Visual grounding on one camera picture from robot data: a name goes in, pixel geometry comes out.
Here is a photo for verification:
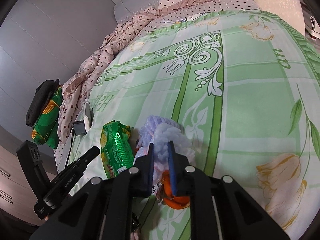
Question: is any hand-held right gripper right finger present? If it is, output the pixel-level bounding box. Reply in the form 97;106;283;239
167;141;292;240

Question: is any grey drawer cabinet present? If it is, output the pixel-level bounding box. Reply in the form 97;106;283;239
0;145;58;228

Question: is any black charger cable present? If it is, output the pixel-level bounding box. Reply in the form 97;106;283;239
64;129;75;171

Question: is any black folded cloth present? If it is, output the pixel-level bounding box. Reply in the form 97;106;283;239
25;79;60;128

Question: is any grey bed headboard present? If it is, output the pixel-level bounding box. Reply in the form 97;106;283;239
114;0;160;24

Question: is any white glossy nightstand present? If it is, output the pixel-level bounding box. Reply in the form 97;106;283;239
234;0;307;36

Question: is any grey charger adapter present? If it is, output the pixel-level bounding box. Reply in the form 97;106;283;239
73;121;87;136

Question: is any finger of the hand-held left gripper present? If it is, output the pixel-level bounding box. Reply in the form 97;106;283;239
64;146;100;173

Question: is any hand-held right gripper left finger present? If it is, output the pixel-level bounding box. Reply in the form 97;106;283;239
29;142;155;240

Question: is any lilac foam fruit net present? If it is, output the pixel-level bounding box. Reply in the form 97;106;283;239
135;115;196;198

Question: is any green floral blanket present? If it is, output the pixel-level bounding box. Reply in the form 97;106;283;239
72;9;320;240

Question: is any white power strip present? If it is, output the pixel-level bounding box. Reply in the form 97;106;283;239
84;102;94;133

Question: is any orange peel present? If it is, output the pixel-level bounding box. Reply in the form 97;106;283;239
160;170;191;209

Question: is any pink polka dot quilt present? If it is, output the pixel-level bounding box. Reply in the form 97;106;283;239
54;6;160;167

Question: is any green snack packet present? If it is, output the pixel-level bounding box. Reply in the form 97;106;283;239
100;120;135;179

